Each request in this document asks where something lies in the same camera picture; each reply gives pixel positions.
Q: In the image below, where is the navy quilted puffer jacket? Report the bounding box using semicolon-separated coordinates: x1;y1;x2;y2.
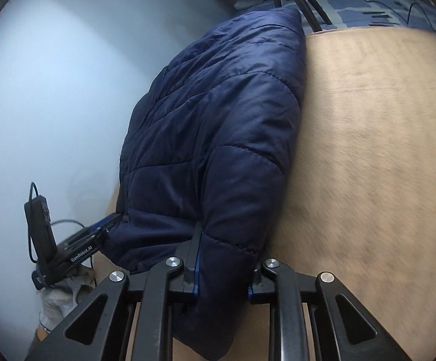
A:
102;8;306;360

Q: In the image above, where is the left white gloved hand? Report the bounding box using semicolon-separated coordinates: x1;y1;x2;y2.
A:
39;266;96;333

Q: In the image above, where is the blue checked bed sheet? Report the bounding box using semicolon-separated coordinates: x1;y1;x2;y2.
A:
232;0;436;33

